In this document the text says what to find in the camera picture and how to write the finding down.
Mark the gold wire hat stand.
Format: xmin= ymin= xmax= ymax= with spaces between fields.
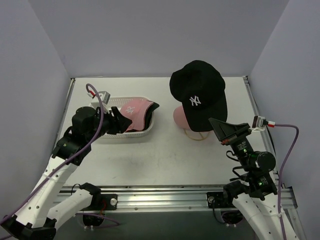
xmin=183 ymin=129 xmax=211 ymax=141

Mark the plain pink baseball cap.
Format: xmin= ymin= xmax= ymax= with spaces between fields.
xmin=173 ymin=105 xmax=190 ymax=129

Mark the black baseball cap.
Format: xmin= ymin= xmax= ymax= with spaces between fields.
xmin=169 ymin=60 xmax=228 ymax=132

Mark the pink cap with white logo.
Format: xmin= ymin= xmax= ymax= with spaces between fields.
xmin=120 ymin=99 xmax=153 ymax=132

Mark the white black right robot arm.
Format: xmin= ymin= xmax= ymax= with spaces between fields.
xmin=209 ymin=115 xmax=299 ymax=240

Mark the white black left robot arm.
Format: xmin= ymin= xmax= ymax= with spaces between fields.
xmin=0 ymin=106 xmax=132 ymax=240

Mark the white perforated plastic basket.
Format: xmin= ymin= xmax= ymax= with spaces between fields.
xmin=102 ymin=96 xmax=155 ymax=139

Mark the dark green baseball cap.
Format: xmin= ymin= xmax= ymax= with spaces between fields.
xmin=126 ymin=102 xmax=160 ymax=133

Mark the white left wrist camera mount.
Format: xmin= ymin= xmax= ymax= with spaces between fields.
xmin=90 ymin=91 xmax=111 ymax=112

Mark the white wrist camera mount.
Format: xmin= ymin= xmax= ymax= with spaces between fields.
xmin=251 ymin=115 xmax=268 ymax=132
xmin=90 ymin=91 xmax=111 ymax=112

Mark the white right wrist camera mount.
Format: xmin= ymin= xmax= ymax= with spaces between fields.
xmin=251 ymin=115 xmax=268 ymax=132

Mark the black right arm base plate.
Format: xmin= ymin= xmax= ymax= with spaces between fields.
xmin=206 ymin=191 xmax=235 ymax=209

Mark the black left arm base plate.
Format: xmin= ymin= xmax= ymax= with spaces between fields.
xmin=83 ymin=193 xmax=118 ymax=212

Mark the aluminium mounting rail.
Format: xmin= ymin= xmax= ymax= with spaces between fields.
xmin=54 ymin=183 xmax=298 ymax=215

